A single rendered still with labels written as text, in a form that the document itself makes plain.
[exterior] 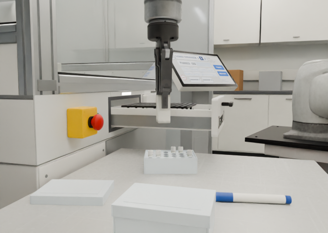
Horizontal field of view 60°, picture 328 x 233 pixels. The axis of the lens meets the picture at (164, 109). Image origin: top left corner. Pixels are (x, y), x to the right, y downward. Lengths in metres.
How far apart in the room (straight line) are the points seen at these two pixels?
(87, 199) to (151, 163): 0.20
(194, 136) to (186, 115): 1.08
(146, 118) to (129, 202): 0.51
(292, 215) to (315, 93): 0.62
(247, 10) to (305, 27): 0.78
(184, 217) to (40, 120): 0.39
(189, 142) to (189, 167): 1.26
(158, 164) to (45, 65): 0.33
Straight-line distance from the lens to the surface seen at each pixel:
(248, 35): 4.19
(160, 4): 0.68
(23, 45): 0.65
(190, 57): 1.94
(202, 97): 1.95
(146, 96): 1.19
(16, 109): 0.66
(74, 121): 0.71
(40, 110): 0.65
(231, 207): 0.52
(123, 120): 0.91
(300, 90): 1.10
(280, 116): 3.82
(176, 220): 0.37
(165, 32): 0.67
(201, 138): 1.97
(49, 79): 0.67
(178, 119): 0.85
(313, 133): 1.10
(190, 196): 0.41
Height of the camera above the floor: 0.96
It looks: 5 degrees down
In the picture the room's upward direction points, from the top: straight up
